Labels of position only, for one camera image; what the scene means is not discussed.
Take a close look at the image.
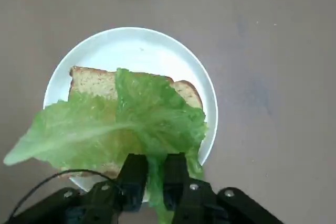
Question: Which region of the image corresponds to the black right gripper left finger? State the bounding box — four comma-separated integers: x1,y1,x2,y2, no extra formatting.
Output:
5,153,148,224

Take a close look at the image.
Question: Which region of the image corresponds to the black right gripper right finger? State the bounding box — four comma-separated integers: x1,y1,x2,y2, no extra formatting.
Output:
162,153,284,224

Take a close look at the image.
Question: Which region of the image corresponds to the green lettuce leaf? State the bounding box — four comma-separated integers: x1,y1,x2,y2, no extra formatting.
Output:
3,68,209,224

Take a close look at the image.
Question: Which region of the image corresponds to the brown bread slice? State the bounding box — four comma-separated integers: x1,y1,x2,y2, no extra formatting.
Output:
59,66,203,180

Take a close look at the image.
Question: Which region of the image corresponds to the white round plate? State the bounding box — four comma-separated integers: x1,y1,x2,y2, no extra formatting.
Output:
43,26,218,193

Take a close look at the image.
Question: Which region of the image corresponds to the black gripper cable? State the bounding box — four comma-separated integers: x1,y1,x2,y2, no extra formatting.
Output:
5,169,124,224

